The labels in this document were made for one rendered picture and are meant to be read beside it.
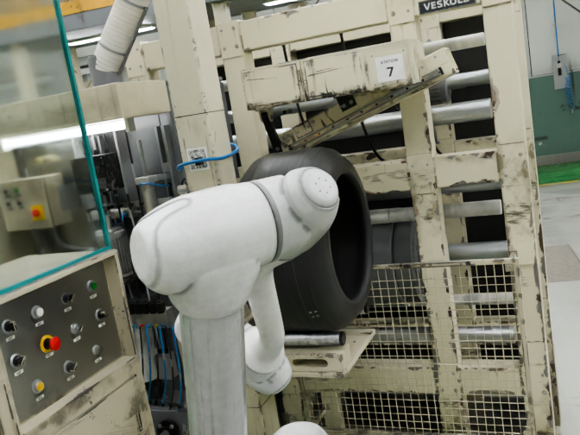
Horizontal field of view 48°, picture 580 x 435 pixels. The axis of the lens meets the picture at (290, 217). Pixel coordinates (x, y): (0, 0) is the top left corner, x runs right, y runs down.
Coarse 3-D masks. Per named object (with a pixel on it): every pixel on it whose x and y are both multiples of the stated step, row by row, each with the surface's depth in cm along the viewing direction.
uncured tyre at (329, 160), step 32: (256, 160) 214; (288, 160) 204; (320, 160) 202; (352, 192) 236; (352, 224) 241; (320, 256) 189; (352, 256) 241; (288, 288) 192; (320, 288) 192; (352, 288) 234; (288, 320) 202; (320, 320) 199; (352, 320) 214
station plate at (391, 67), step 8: (384, 56) 213; (392, 56) 212; (400, 56) 211; (376, 64) 215; (384, 64) 214; (392, 64) 213; (400, 64) 212; (384, 72) 214; (392, 72) 213; (400, 72) 212; (384, 80) 215
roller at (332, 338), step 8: (288, 336) 211; (296, 336) 210; (304, 336) 209; (312, 336) 208; (320, 336) 207; (328, 336) 206; (336, 336) 205; (344, 336) 207; (288, 344) 212; (296, 344) 211; (304, 344) 210; (312, 344) 209; (320, 344) 208; (328, 344) 207; (336, 344) 206
